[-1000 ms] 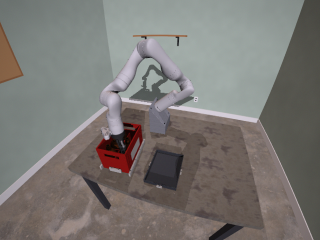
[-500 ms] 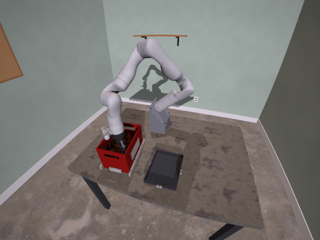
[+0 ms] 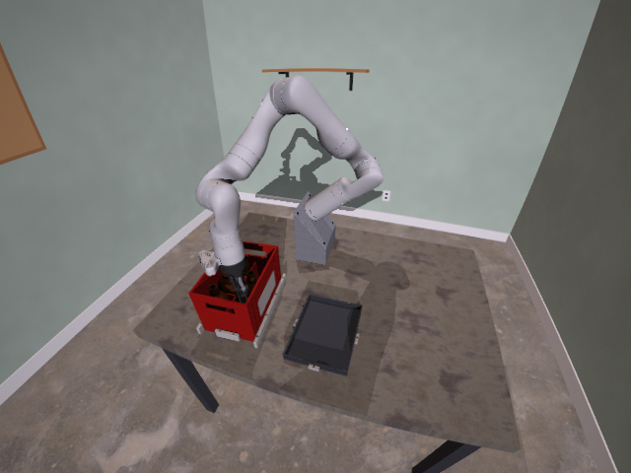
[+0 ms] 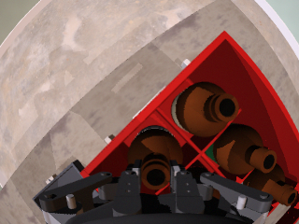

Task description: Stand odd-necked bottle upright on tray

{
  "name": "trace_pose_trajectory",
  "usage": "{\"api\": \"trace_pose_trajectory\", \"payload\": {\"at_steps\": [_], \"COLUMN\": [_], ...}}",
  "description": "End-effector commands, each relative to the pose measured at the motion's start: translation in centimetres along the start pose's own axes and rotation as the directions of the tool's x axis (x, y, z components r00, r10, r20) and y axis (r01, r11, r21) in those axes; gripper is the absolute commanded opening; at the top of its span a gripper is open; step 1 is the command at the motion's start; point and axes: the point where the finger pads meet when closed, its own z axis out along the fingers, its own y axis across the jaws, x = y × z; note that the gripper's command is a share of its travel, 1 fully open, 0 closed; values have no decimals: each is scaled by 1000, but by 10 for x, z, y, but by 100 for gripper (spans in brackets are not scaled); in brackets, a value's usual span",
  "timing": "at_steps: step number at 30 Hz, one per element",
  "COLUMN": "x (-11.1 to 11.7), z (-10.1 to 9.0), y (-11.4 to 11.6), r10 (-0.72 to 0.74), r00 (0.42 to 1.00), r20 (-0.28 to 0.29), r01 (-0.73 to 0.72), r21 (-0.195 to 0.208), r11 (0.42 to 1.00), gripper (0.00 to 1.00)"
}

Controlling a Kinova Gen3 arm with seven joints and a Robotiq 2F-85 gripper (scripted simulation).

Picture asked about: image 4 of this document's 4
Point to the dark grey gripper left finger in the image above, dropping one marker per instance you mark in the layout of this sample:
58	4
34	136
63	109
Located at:
60	204

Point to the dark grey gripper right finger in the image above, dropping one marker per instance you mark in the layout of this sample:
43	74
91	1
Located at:
251	204

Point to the red bottle crate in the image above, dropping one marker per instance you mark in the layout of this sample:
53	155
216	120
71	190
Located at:
224	63

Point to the brown glass bottle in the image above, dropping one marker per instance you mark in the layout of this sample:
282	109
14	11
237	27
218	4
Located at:
273	183
196	169
239	150
155	146
196	111

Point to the grey rectangular tray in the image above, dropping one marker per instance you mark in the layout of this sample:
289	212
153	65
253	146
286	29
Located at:
68	175

